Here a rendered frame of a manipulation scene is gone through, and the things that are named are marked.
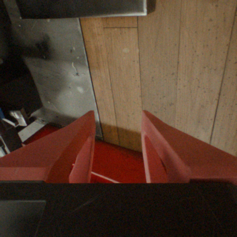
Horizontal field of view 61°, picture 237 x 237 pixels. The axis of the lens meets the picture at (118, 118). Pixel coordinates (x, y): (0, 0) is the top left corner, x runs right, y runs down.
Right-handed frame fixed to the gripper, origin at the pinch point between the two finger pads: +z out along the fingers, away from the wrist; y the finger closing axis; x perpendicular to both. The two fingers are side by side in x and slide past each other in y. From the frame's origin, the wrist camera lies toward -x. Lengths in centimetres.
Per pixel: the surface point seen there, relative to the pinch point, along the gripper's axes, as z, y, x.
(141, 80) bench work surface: 11.1, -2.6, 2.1
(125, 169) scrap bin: 8.1, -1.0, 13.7
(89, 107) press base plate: 15.3, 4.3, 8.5
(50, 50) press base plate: 17.7, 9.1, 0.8
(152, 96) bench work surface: 10.5, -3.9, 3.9
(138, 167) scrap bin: 8.4, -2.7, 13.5
